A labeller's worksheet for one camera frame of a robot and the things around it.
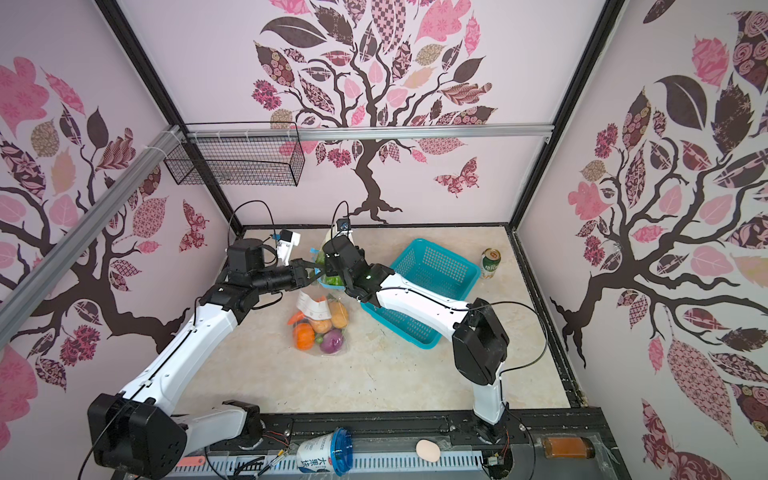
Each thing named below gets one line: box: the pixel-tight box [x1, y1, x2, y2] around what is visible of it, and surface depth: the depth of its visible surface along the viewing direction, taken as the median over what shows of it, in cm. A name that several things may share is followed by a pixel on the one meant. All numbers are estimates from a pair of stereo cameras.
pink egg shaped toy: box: [416, 439, 441, 463], surface depth 71 cm
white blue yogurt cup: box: [296, 427, 353, 476], surface depth 66 cm
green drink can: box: [481, 248, 502, 279], surface depth 100 cm
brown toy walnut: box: [310, 318, 332, 334], surface depth 85 cm
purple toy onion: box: [320, 328, 344, 355], surface depth 85 cm
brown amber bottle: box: [543, 437, 595, 459], surface depth 70 cm
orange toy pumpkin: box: [293, 323, 315, 351], surface depth 84 cm
